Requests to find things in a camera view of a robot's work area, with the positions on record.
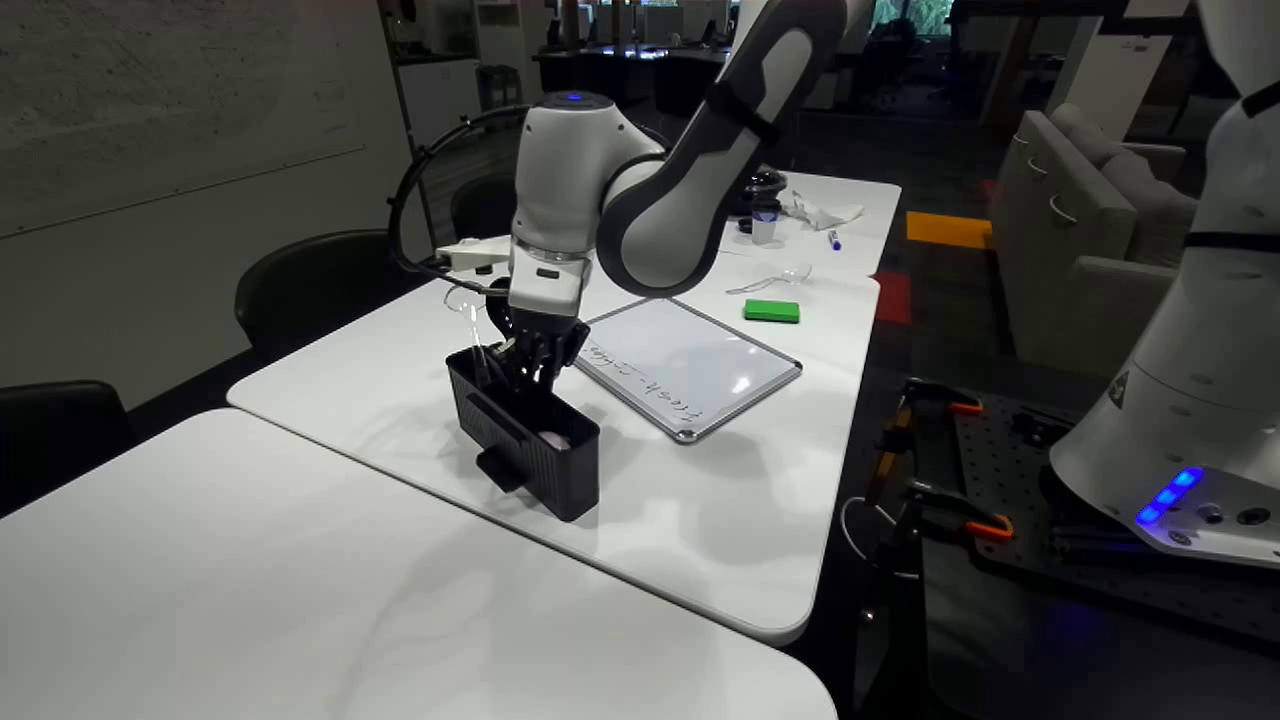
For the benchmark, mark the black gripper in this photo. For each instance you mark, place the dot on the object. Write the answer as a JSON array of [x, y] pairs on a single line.
[[530, 338]]

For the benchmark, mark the black cutlery box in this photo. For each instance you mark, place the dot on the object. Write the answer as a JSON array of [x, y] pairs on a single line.
[[504, 431]]

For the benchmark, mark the white object inside box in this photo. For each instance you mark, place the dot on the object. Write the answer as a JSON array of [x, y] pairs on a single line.
[[554, 437]]

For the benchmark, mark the small whiteboard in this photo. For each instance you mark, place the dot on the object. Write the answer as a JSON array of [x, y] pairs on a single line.
[[683, 368]]

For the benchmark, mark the black chair far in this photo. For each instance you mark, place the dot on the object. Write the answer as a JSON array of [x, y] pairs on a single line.
[[483, 205]]

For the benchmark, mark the black chair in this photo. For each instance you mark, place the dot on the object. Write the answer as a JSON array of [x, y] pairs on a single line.
[[483, 205], [49, 434], [313, 285]]

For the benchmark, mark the green eraser block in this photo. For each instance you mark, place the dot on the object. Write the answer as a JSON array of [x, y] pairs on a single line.
[[768, 311]]

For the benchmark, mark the black chair middle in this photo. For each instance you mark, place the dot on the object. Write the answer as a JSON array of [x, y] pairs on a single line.
[[313, 285]]

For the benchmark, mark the clear plastic spoon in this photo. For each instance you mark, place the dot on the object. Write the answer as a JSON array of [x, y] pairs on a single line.
[[775, 283]]

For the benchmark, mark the orange black clamp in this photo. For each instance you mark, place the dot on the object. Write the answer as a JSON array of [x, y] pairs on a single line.
[[928, 506]]

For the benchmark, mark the black chair near left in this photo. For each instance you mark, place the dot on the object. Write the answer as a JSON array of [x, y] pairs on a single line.
[[49, 434]]

